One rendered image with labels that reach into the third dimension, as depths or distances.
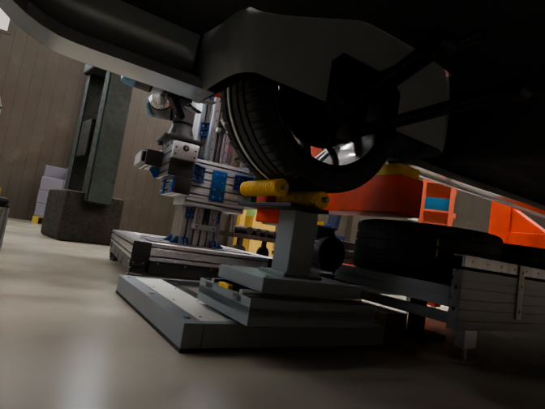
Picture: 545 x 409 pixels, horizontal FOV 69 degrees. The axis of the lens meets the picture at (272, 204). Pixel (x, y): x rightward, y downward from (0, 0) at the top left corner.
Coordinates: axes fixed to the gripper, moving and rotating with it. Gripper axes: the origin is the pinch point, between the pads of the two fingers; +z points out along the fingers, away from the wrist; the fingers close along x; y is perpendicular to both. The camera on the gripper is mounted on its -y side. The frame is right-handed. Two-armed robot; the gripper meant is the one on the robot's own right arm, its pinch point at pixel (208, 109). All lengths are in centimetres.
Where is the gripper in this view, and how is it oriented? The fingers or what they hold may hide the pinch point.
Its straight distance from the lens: 171.9
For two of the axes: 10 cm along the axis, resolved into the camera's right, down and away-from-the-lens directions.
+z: 8.2, 2.1, 5.3
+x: -5.6, 0.8, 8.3
